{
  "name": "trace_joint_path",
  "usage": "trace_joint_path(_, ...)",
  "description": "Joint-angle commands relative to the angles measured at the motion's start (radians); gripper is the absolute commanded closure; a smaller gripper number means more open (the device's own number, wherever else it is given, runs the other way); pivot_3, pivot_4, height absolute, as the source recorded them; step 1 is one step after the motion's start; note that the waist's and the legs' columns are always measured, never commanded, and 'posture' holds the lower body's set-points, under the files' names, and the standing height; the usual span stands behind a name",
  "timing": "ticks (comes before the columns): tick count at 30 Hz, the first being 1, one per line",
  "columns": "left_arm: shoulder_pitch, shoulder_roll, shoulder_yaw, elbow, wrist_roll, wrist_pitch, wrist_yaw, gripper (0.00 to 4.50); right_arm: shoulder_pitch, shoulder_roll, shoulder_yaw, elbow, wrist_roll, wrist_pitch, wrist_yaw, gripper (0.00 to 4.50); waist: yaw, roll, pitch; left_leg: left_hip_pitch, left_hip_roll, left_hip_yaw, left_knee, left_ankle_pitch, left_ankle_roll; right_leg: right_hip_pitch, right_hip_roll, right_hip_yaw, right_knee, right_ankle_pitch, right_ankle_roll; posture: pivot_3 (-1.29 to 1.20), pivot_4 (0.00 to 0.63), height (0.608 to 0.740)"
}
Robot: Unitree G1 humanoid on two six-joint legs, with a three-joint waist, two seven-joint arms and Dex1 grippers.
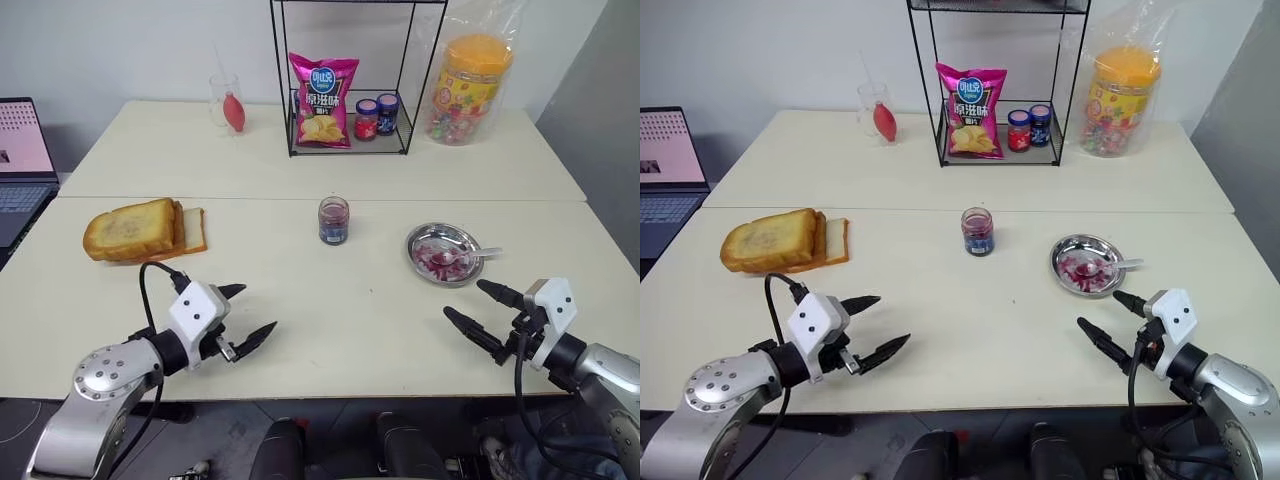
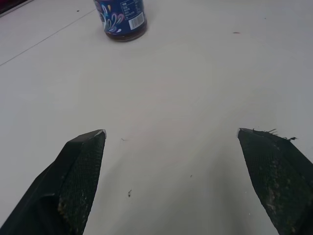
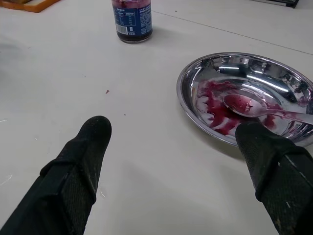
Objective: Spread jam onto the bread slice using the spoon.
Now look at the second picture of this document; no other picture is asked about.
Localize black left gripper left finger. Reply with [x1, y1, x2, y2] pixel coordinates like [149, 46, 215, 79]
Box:
[0, 129, 108, 235]

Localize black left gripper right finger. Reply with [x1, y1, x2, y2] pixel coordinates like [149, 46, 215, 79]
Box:
[237, 127, 313, 235]

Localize open blue-label jam jar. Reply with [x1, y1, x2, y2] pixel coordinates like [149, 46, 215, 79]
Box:
[92, 0, 149, 43]

